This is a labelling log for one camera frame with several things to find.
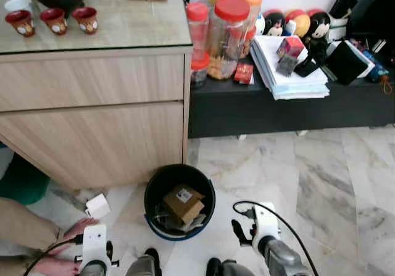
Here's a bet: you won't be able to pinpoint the black round rubbish bin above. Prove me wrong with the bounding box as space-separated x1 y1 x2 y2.
143 163 217 242

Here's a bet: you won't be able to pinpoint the grey left robot leg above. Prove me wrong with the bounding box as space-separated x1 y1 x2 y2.
125 248 163 276

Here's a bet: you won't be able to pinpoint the grey robot leg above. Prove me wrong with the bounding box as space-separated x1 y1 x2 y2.
205 257 256 276
125 248 163 276

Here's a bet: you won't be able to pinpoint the grey right robot leg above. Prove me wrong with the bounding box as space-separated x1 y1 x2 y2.
205 257 256 276

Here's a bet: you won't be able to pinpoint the person bare foot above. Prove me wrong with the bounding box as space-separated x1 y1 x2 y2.
47 217 101 245
32 256 82 276

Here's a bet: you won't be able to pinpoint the small white box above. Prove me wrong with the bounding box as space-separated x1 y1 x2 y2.
84 193 112 220

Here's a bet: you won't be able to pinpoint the small brown labelled cardboard box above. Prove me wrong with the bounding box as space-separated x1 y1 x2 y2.
162 184 206 226

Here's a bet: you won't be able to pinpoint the person bare leg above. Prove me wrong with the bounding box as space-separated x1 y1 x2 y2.
0 196 64 253

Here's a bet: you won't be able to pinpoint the person green shorts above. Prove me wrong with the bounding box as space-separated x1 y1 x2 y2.
0 155 52 206

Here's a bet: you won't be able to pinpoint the black low shelf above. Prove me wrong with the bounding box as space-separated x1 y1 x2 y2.
188 17 395 140

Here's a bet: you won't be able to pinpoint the light wooden drawer cabinet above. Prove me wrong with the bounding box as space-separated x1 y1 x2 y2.
0 0 194 191

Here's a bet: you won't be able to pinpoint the stack of white papers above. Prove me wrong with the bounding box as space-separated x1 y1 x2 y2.
249 35 331 101

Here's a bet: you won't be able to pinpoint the small red packet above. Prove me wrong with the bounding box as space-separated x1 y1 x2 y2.
233 62 256 86

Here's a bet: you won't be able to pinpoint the short red lid dark jar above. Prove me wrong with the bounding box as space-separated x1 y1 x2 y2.
189 51 211 89

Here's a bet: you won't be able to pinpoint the black phone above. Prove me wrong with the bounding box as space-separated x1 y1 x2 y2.
294 56 322 78

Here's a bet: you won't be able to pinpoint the small red and grey box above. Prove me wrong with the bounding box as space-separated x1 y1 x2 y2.
275 36 307 77

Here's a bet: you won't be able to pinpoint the large red lid snack jar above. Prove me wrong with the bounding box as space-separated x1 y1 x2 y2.
206 0 251 81

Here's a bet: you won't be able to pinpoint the black square case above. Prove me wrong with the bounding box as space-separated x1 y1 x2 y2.
325 40 370 86

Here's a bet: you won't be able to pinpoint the slim red lid plastic jar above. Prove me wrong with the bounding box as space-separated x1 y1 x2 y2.
185 1 210 58

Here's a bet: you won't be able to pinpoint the small black mouse figure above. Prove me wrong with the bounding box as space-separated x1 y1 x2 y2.
263 10 286 38

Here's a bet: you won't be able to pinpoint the blue and white packet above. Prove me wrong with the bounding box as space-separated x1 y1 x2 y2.
360 47 391 83

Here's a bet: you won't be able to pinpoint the orange and red round figure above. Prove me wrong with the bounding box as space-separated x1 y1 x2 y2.
285 9 312 40

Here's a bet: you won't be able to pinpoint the tall black mouse figure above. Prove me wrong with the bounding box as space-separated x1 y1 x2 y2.
306 9 331 61

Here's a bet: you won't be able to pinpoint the white holder cup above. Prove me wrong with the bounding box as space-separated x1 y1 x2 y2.
326 13 350 43

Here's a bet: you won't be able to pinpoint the orange lid plastic jar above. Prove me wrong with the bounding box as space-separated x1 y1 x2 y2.
241 0 264 42

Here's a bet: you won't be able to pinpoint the red owl face cup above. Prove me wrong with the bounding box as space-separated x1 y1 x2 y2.
39 7 69 36
71 6 99 35
4 10 36 38

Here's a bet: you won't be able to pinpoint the black remote control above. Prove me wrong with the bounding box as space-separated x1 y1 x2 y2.
328 0 358 21

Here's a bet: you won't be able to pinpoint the small white dish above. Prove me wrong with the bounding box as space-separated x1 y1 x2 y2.
2 0 32 15

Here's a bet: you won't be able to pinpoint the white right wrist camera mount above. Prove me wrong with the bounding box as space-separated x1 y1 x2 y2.
251 201 282 256

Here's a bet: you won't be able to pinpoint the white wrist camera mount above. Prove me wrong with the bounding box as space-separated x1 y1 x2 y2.
80 224 109 271
251 201 282 256

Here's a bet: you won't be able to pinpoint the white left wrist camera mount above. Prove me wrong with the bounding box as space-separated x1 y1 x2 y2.
80 224 109 271

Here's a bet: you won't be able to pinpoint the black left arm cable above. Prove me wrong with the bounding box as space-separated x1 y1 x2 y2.
23 235 85 276

